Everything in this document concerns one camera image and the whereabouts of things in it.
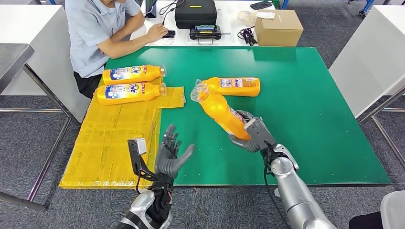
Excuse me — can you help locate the person's right hand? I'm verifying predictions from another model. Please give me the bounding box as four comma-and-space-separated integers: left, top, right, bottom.
145, 23, 169, 43

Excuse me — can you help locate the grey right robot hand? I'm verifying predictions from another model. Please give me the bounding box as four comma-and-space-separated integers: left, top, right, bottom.
228, 110, 277, 153

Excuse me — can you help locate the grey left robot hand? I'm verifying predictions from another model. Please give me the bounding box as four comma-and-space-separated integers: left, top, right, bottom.
154, 124, 196, 181

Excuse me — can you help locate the orange detergent bottle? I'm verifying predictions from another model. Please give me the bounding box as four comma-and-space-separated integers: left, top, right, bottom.
102, 64, 167, 86
190, 83, 252, 142
195, 77, 261, 97
96, 82, 167, 106

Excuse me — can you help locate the black tablet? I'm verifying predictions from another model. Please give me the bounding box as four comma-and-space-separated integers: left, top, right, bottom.
145, 0, 158, 19

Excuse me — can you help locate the black carrying case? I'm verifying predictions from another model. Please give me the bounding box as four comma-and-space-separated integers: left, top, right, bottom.
174, 0, 218, 30

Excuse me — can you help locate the black handheld controller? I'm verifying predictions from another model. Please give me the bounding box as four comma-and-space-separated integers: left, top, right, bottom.
189, 24, 232, 46

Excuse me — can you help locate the yellow taped cardboard sheet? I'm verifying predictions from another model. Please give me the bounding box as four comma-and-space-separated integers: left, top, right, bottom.
59, 85, 186, 189

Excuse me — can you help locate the person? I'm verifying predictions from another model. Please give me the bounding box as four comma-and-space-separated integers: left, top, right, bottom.
64, 0, 170, 99
348, 190, 405, 229

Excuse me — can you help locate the white desk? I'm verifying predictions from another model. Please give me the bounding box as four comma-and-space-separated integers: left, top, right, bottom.
129, 0, 277, 47

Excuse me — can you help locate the clear plastic bag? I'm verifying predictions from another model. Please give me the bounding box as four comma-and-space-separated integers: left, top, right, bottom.
237, 10, 257, 24

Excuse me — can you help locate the black smartphone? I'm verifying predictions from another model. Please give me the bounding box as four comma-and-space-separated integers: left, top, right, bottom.
250, 0, 274, 10

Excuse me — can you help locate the brown cardboard box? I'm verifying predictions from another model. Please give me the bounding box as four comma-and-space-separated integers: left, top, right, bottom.
255, 9, 304, 47

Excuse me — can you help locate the grey steel table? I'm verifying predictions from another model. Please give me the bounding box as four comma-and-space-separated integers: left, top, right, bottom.
0, 43, 74, 212

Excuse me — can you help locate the white table with metal legs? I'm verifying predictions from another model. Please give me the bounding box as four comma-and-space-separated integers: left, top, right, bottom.
329, 4, 405, 170

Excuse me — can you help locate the thin black cable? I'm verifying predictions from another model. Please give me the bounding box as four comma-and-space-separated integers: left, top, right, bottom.
159, 0, 185, 26

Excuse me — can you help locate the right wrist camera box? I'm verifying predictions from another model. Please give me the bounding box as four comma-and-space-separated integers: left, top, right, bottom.
243, 117, 269, 143

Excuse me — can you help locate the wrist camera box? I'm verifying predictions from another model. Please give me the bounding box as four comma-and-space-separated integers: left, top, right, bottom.
127, 137, 159, 183
243, 117, 269, 143

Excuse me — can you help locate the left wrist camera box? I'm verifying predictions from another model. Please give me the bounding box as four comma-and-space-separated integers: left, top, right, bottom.
127, 137, 159, 183

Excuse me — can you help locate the bundled black purple cable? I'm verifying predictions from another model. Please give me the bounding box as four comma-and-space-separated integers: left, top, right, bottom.
237, 26, 258, 47

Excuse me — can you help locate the blue metal cart frame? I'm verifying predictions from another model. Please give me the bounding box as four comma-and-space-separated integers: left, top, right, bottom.
281, 0, 376, 16

